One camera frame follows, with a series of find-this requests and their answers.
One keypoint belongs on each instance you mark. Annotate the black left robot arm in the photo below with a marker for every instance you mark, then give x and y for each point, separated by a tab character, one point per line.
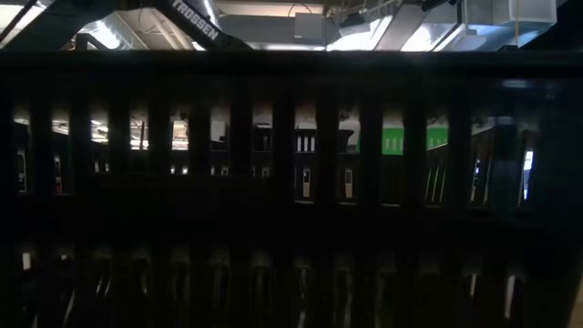
200	23

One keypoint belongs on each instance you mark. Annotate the grey ceiling box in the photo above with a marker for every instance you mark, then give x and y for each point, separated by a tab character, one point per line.
309	27

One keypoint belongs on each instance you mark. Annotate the small silver ventilation duct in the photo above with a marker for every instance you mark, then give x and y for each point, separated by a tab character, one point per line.
211	11

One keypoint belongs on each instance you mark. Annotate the large silver ventilation duct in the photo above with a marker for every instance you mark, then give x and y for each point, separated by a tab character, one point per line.
105	36

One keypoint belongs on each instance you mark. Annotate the silver rectangular air duct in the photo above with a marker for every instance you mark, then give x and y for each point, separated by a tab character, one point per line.
524	13

